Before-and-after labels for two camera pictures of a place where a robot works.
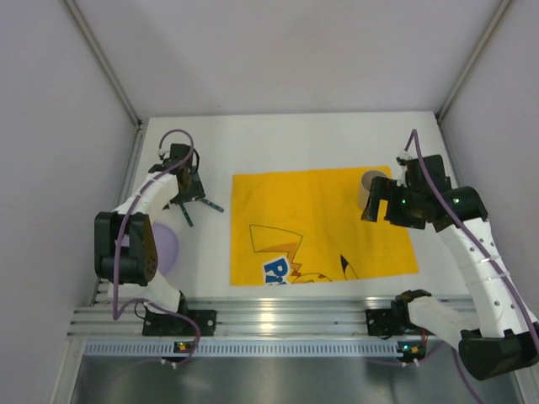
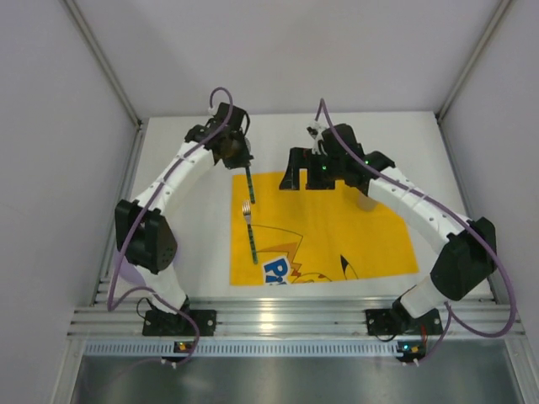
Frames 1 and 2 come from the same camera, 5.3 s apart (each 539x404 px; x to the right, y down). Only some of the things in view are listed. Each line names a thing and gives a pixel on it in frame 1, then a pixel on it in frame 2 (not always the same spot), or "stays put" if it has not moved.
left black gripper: x=192 y=195 to x=237 y=157
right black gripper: x=380 y=199 to x=304 y=157
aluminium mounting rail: x=243 y=316 stays put
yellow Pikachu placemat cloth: x=305 y=225 stays put
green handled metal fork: x=186 y=215 to x=246 y=207
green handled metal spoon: x=212 y=204 to x=252 y=194
